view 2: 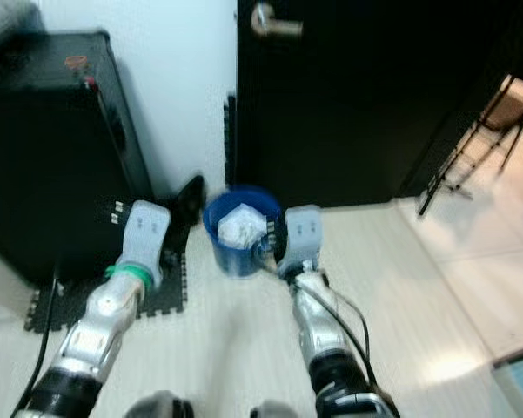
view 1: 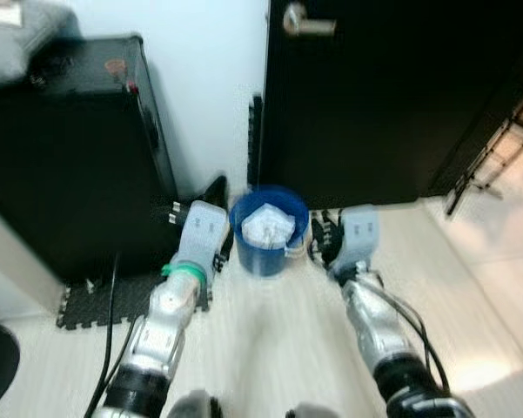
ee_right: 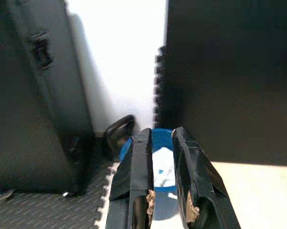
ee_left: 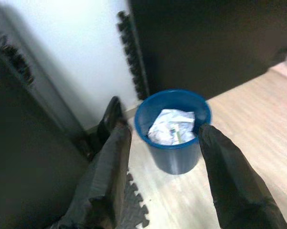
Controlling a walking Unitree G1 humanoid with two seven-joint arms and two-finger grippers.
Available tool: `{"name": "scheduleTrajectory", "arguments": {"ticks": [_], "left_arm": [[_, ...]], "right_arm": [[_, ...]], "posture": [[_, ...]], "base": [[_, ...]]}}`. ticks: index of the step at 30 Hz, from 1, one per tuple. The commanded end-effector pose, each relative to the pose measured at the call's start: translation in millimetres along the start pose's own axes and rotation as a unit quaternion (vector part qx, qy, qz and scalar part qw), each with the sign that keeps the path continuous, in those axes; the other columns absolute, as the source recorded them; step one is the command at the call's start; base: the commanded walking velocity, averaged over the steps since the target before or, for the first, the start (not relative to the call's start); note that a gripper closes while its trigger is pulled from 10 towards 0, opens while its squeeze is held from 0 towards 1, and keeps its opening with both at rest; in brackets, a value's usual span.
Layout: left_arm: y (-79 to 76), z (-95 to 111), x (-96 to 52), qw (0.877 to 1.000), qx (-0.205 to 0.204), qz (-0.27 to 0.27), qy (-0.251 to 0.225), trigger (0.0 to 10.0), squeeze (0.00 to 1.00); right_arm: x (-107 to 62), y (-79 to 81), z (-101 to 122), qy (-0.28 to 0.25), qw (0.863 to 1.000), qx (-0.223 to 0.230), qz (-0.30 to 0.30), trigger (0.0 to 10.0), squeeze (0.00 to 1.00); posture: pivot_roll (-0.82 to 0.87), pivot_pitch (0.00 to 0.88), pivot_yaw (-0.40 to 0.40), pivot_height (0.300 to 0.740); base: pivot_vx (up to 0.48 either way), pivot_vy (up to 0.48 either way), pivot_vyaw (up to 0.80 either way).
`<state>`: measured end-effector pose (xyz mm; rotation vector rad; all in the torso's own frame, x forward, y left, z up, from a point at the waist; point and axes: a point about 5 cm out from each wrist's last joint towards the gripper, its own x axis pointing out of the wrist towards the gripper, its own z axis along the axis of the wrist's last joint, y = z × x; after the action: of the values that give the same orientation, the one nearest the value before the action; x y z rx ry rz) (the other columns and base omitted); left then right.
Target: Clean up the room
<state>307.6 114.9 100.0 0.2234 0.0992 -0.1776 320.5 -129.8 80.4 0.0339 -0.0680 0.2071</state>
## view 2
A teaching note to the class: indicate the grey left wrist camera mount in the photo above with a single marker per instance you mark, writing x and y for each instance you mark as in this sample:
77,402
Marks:
148,239

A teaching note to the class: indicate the blue plastic waste bin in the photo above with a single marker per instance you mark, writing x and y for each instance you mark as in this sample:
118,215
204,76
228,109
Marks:
235,259

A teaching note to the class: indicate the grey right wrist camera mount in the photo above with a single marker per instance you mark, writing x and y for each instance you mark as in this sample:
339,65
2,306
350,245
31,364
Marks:
303,237

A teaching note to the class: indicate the black metal rack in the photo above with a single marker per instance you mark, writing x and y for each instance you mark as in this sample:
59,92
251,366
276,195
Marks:
509,109

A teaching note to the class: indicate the black foam floor mat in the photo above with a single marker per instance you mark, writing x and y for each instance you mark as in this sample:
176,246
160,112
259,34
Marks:
61,309

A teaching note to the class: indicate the robot leg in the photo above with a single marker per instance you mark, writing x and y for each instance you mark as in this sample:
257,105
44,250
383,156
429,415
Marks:
278,411
164,407

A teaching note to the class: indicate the black door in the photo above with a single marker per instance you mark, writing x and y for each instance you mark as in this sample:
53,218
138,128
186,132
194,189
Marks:
365,104

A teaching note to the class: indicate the robot right leg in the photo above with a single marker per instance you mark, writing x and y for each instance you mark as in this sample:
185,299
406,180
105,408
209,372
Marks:
278,411

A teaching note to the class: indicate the white crumpled paper waste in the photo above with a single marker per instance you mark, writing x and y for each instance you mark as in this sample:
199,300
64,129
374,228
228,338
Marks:
242,225

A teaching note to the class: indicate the robot left leg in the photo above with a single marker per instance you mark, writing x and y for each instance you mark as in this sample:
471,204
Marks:
164,407

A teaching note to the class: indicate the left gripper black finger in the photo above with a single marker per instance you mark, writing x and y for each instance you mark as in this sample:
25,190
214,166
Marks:
190,198

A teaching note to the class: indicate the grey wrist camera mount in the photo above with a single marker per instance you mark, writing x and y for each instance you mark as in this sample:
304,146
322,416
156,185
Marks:
303,237
148,239

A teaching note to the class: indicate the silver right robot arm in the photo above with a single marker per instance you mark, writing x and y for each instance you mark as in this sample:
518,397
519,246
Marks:
322,331

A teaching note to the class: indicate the grey cushion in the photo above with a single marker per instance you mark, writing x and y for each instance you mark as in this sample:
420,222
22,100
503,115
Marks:
4,22

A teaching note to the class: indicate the black cabinet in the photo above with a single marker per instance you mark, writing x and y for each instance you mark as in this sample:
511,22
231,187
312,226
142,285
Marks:
52,157

